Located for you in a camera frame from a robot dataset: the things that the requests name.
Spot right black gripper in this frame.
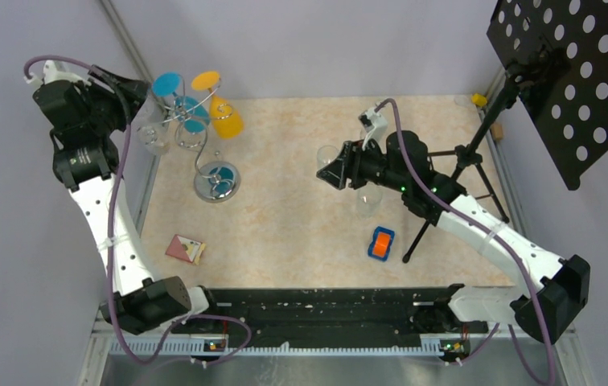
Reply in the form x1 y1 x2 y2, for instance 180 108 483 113
318 137 409 193

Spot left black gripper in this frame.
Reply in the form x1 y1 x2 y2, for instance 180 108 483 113
77 64 150 133

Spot clear ribbed short glass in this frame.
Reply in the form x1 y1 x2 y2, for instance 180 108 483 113
316 145 340 170

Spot clear flute wine glass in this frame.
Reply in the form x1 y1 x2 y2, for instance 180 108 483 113
359 124 375 149

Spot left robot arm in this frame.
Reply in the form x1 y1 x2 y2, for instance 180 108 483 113
26 60 221 335

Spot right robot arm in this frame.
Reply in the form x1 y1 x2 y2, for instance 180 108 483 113
316 130 591 343

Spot blue wine glass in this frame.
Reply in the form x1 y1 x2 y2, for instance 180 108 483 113
152 72 210 134

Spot yellow wine glass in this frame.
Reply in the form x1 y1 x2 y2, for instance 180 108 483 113
191 71 244 139

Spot chrome wine glass rack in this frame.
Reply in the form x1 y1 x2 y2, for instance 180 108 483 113
138 77 242 204

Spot blue orange toy car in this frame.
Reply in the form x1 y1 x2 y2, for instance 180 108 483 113
367 226 395 261

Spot metal washer on table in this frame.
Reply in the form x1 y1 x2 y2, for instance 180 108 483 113
375 99 387 109

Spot yellow corner clip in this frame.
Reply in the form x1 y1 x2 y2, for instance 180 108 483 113
470 93 488 108

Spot pink card box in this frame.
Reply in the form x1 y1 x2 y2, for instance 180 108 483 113
165 234 206 265

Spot black perforated music stand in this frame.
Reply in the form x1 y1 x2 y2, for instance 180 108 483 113
400 0 608 265

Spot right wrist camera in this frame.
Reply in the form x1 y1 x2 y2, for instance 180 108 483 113
358 107 388 150

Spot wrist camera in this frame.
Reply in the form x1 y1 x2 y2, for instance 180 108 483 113
23 60 92 88
358 107 388 150

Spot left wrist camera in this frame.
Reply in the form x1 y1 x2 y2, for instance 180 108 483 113
23 60 92 88

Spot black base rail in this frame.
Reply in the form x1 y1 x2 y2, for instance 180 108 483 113
173 285 489 349

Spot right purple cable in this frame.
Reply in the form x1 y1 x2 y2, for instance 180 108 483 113
375 97 557 386

